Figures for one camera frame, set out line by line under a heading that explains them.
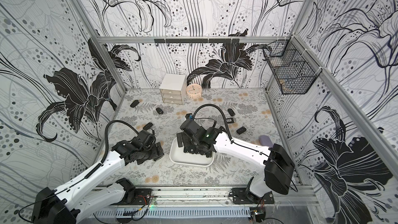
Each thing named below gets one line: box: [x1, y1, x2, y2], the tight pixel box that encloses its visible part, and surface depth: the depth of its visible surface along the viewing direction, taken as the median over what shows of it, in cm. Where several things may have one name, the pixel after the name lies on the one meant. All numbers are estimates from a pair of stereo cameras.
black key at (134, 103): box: [129, 99, 140, 108], surface depth 113 cm
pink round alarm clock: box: [186, 83, 203, 99], surface depth 117 cm
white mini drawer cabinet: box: [159, 73, 188, 105], surface depth 107 cm
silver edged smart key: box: [225, 117, 237, 124], surface depth 101 cm
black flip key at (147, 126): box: [142, 121, 153, 131], surface depth 100 cm
